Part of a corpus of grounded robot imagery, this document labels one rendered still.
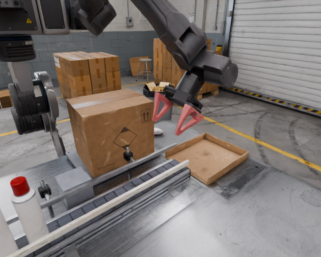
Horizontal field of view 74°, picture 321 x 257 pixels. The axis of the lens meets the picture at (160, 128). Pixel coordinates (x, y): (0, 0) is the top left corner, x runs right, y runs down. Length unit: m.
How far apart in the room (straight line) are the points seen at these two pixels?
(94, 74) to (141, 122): 2.98
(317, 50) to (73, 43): 5.03
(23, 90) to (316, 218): 1.14
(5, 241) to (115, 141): 0.46
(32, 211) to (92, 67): 3.31
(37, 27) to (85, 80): 2.88
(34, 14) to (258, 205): 1.04
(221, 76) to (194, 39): 0.10
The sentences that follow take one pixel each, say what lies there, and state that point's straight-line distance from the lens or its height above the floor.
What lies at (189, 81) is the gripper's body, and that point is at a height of 1.28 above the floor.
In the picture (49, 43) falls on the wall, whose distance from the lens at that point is 5.91.
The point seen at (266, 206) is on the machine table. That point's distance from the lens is 0.89.
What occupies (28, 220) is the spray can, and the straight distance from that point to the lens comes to 0.66.
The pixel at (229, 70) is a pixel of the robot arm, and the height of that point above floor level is 1.32.
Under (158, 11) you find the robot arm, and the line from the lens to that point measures 0.51.
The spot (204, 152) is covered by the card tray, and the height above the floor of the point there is 0.83.
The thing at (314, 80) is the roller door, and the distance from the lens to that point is 4.32.
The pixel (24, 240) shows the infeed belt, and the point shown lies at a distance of 0.76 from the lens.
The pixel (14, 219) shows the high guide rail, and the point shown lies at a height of 0.96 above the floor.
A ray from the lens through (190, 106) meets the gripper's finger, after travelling 0.50.
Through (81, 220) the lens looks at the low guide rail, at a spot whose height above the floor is 0.91.
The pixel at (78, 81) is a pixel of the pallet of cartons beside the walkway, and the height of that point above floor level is 0.57.
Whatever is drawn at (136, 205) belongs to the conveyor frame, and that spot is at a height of 0.86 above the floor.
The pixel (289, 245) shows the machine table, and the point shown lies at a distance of 0.81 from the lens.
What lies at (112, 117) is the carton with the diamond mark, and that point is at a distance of 0.84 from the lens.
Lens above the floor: 1.42
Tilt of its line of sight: 26 degrees down
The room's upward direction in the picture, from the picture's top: straight up
